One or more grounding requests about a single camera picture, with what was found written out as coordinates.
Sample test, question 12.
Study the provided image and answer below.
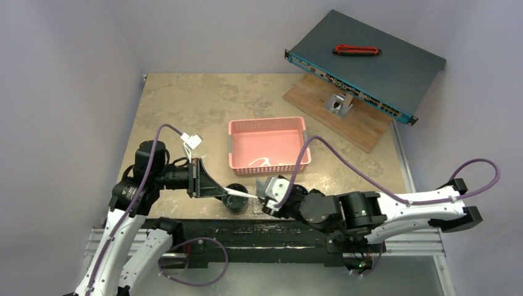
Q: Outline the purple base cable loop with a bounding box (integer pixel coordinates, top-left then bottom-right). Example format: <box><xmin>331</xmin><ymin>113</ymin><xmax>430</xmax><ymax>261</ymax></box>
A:
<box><xmin>158</xmin><ymin>237</ymin><xmax>229</xmax><ymax>287</ymax></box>

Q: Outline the pink perforated plastic basket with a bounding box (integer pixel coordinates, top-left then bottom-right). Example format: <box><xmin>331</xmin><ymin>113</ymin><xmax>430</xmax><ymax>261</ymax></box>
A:
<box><xmin>228</xmin><ymin>117</ymin><xmax>308</xmax><ymax>176</ymax></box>

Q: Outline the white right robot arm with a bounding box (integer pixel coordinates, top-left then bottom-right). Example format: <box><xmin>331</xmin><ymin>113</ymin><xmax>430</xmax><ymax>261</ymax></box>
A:
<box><xmin>256</xmin><ymin>177</ymin><xmax>483</xmax><ymax>251</ymax></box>

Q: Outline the grey metal bracket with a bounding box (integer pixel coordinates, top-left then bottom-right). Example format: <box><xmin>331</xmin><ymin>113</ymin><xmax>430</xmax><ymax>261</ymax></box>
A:
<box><xmin>324</xmin><ymin>93</ymin><xmax>353</xmax><ymax>118</ymax></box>

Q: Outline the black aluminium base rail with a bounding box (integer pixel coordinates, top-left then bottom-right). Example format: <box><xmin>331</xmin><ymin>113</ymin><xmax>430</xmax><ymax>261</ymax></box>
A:
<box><xmin>83</xmin><ymin>218</ymin><xmax>446</xmax><ymax>271</ymax></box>

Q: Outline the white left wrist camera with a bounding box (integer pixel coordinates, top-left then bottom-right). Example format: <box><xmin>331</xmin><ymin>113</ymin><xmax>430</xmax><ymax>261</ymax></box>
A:
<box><xmin>180</xmin><ymin>133</ymin><xmax>203</xmax><ymax>160</ymax></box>

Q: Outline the teal network switch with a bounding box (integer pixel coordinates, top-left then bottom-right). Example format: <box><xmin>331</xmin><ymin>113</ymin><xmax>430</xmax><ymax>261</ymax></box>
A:
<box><xmin>285</xmin><ymin>10</ymin><xmax>447</xmax><ymax>126</ymax></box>

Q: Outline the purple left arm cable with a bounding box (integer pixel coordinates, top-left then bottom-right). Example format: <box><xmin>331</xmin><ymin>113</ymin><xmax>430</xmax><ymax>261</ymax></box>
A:
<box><xmin>83</xmin><ymin>123</ymin><xmax>184</xmax><ymax>296</ymax></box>

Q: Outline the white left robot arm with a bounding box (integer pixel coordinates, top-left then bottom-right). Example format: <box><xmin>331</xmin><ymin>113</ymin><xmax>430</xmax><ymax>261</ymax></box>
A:
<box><xmin>72</xmin><ymin>134</ymin><xmax>227</xmax><ymax>295</ymax></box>

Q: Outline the wooden board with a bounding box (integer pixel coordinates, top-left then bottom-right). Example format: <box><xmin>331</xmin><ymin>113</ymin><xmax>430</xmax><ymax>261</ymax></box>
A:
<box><xmin>282</xmin><ymin>74</ymin><xmax>393</xmax><ymax>153</ymax></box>

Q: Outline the dark green mug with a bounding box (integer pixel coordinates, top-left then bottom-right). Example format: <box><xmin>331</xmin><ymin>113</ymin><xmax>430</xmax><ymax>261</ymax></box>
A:
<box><xmin>222</xmin><ymin>183</ymin><xmax>249</xmax><ymax>214</ymax></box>

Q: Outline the red black utility knife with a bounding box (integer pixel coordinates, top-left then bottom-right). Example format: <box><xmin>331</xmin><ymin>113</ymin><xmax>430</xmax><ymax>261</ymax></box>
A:
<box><xmin>332</xmin><ymin>44</ymin><xmax>382</xmax><ymax>57</ymax></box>

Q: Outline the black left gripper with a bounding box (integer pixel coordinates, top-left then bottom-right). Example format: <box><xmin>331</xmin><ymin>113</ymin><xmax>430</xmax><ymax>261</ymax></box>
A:
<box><xmin>155</xmin><ymin>156</ymin><xmax>227</xmax><ymax>197</ymax></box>

